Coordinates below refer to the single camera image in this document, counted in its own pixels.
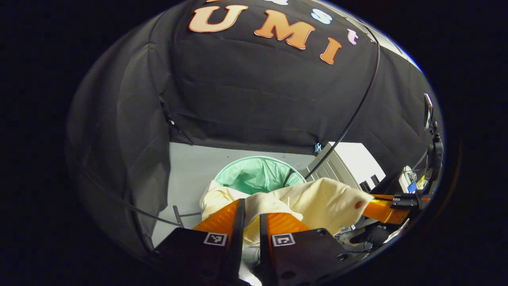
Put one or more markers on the grey framed rectangular device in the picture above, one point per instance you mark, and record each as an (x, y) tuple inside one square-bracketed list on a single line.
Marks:
[(428, 111)]

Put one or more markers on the green laundry hamper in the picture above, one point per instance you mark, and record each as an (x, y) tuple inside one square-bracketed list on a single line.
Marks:
[(254, 174)]

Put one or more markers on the small blue clip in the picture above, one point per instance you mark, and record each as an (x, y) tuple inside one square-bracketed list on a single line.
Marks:
[(317, 148)]

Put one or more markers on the cream collared shirt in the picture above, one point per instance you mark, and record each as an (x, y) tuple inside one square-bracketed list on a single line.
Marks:
[(317, 202)]

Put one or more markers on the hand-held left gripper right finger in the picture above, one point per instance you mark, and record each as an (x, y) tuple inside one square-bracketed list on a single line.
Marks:
[(305, 254)]

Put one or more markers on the black clothes rack rail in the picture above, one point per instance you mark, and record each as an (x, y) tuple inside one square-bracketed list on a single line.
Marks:
[(359, 104)]

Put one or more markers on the white cabinet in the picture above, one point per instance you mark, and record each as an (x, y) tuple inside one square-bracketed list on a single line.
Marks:
[(357, 163)]

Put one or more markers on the white device with blue screen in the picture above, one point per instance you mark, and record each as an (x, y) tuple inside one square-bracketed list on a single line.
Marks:
[(408, 178)]

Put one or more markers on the black backdrop cloth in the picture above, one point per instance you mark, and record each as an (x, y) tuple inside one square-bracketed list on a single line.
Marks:
[(258, 91)]

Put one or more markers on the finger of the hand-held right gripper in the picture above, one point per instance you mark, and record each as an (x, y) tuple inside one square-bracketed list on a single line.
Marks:
[(381, 210)]

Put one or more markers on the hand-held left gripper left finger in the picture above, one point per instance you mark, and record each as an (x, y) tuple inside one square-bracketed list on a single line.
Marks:
[(190, 254)]

